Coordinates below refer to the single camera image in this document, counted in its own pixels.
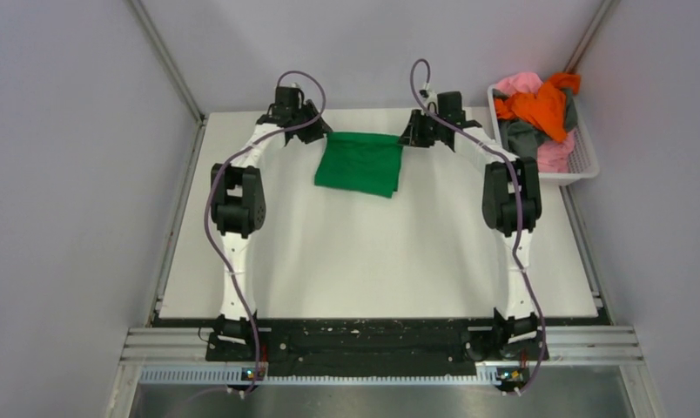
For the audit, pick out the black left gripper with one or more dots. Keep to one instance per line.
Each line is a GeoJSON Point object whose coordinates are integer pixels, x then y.
{"type": "Point", "coordinates": [314, 131]}

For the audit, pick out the green t-shirt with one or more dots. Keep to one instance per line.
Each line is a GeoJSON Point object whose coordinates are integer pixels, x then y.
{"type": "Point", "coordinates": [360, 162]}

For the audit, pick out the aluminium frame rail left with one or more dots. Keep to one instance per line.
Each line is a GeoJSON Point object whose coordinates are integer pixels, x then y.
{"type": "Point", "coordinates": [186, 172]}

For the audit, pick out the aluminium front rail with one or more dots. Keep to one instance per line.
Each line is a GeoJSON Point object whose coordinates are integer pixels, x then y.
{"type": "Point", "coordinates": [603, 345]}

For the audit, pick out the orange t-shirt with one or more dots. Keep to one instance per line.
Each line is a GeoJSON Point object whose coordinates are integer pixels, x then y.
{"type": "Point", "coordinates": [541, 104]}

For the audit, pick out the aluminium frame rail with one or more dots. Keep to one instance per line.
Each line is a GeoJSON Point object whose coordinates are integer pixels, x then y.
{"type": "Point", "coordinates": [186, 172]}
{"type": "Point", "coordinates": [592, 30]}

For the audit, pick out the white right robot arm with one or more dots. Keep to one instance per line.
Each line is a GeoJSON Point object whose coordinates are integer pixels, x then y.
{"type": "Point", "coordinates": [511, 205]}

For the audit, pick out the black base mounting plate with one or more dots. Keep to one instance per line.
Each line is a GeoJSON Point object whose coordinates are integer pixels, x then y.
{"type": "Point", "coordinates": [385, 365]}

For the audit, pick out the grey t-shirt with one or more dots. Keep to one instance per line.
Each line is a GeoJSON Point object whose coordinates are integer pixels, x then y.
{"type": "Point", "coordinates": [523, 138]}

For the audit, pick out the aluminium frame rail right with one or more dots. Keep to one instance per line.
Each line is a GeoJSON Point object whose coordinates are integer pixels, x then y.
{"type": "Point", "coordinates": [592, 30]}

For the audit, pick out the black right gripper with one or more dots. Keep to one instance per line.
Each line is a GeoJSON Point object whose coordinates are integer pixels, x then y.
{"type": "Point", "coordinates": [413, 134]}

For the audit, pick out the white slotted cable duct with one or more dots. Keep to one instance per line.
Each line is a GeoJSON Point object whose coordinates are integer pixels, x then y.
{"type": "Point", "coordinates": [240, 376]}

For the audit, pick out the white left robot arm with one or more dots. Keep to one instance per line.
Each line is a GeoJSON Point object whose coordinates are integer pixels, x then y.
{"type": "Point", "coordinates": [237, 205]}

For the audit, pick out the pink t-shirt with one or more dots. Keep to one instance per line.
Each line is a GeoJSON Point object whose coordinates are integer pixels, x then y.
{"type": "Point", "coordinates": [537, 118]}

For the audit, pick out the white laundry basket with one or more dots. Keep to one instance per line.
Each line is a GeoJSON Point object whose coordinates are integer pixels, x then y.
{"type": "Point", "coordinates": [575, 158]}

